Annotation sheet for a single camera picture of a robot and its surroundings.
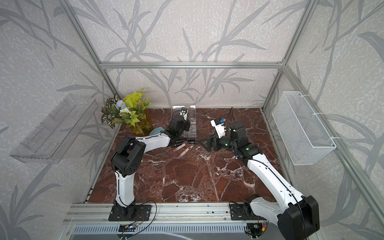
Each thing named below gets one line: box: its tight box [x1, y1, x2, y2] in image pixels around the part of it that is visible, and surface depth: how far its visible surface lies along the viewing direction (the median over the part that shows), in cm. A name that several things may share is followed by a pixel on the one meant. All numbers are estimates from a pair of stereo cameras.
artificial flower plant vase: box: [101, 88, 154, 137], surface depth 90 cm
